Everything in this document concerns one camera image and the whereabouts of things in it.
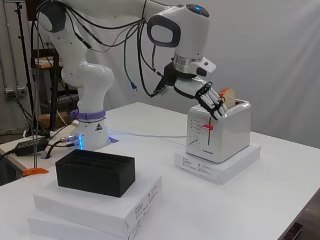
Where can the orange white toast slice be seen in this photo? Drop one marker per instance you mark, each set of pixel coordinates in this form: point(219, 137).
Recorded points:
point(229, 97)

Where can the black slotted block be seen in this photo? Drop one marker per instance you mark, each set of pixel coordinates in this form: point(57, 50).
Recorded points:
point(93, 180)

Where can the white seven-joint robot arm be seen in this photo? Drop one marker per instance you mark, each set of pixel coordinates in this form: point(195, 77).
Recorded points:
point(90, 80)

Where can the white hanging sheet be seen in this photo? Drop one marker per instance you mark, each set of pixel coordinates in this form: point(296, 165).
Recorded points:
point(266, 66)

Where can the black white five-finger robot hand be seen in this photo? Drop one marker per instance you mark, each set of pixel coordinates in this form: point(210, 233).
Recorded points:
point(188, 87)

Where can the black power adapter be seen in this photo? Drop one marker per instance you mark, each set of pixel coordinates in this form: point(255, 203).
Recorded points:
point(31, 145)

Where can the thin metal pole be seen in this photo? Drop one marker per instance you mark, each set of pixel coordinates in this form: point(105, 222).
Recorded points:
point(35, 100)

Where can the black stand pole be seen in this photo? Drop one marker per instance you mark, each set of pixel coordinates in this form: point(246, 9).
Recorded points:
point(24, 50)

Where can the white flat box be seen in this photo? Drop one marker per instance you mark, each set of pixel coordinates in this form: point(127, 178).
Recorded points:
point(213, 171)
point(50, 226)
point(83, 206)

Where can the dark wooden shelf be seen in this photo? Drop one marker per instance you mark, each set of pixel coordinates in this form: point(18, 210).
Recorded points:
point(45, 63)

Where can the orange clamp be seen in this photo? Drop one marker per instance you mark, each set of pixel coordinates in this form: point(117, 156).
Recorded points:
point(35, 171)

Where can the steel toaster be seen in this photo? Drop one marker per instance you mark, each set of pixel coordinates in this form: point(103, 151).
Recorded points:
point(230, 133)

